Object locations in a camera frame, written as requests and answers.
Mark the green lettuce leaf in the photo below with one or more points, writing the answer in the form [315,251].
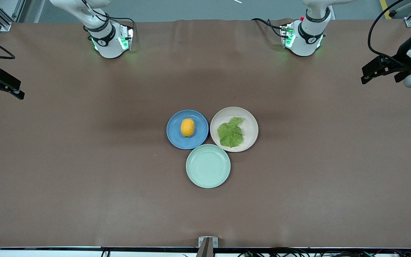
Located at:
[230,135]

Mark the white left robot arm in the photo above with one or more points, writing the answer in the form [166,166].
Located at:
[305,39]

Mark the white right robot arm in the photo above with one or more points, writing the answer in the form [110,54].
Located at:
[109,39]

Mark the beige round plate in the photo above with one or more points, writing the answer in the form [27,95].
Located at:
[250,125]

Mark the blue round plate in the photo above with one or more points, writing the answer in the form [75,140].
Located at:
[177,139]

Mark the brown table cover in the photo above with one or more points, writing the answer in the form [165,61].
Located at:
[120,196]

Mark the mint green round plate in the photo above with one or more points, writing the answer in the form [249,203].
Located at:
[208,166]

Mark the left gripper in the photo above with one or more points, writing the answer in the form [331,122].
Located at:
[400,58]

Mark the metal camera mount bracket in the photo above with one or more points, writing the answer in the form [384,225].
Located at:
[208,246]

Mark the yellow lemon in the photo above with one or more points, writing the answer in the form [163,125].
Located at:
[187,127]

